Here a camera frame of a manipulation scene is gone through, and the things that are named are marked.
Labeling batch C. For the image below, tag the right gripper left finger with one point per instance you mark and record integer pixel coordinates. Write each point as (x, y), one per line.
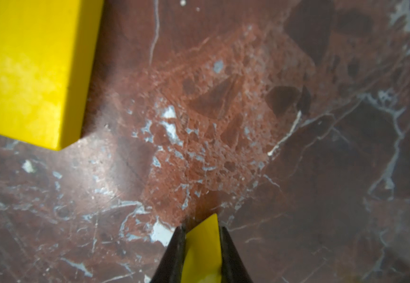
(171, 264)

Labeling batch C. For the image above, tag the yellow triangular block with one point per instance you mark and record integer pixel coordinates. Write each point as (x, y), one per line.
(203, 259)

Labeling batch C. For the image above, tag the yellow rectangular block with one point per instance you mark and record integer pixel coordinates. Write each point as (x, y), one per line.
(47, 50)

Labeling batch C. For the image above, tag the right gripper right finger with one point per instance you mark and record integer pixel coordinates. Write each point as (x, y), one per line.
(233, 269)

